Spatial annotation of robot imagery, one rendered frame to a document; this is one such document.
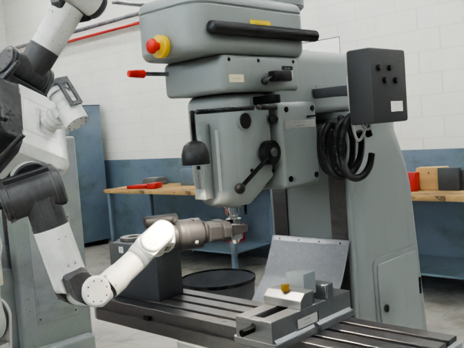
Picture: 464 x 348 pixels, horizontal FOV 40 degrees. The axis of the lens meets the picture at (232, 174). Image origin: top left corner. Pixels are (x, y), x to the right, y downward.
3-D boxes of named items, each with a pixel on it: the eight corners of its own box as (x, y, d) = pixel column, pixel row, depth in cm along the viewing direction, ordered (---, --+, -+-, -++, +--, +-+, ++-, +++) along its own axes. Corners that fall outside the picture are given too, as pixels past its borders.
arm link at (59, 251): (76, 319, 154) (44, 233, 152) (54, 316, 164) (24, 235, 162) (115, 299, 161) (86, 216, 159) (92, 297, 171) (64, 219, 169)
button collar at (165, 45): (166, 56, 165) (163, 32, 164) (150, 59, 169) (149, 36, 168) (171, 56, 166) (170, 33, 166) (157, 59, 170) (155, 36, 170)
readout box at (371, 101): (378, 123, 174) (373, 46, 173) (349, 125, 181) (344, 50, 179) (412, 120, 189) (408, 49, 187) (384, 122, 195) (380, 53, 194)
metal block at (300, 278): (304, 297, 169) (303, 274, 169) (286, 293, 173) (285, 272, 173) (315, 292, 173) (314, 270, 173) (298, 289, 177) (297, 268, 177)
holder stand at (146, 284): (159, 302, 208) (154, 242, 206) (112, 295, 221) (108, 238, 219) (184, 293, 217) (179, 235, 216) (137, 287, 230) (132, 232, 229)
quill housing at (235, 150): (237, 209, 174) (228, 92, 171) (186, 207, 188) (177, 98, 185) (281, 200, 187) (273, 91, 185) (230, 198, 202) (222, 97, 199)
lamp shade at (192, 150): (179, 166, 160) (177, 141, 159) (184, 164, 167) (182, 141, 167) (208, 164, 159) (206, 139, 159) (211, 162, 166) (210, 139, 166)
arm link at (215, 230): (232, 215, 181) (192, 221, 176) (234, 249, 181) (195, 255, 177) (215, 212, 192) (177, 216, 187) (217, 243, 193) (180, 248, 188)
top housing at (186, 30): (198, 51, 159) (193, -14, 158) (133, 64, 177) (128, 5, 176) (308, 56, 194) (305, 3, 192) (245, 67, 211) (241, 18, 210)
